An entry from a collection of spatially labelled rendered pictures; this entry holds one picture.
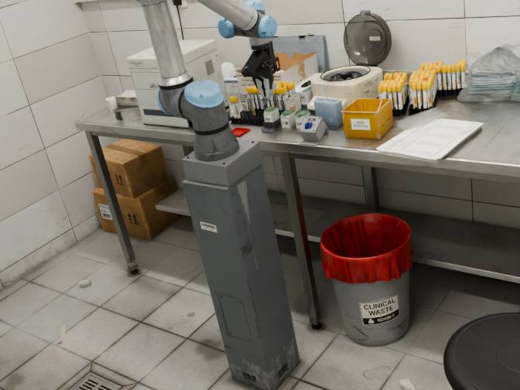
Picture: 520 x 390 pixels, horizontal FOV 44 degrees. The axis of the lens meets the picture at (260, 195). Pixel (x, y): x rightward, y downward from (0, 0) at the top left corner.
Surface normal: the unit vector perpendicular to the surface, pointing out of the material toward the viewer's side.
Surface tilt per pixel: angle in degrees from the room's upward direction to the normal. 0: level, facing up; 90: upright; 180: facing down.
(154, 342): 0
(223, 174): 90
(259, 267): 90
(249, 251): 90
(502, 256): 0
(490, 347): 3
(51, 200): 90
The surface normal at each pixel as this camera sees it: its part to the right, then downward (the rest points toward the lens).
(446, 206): -0.58, 0.44
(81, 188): 0.79, 0.13
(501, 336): -0.16, -0.87
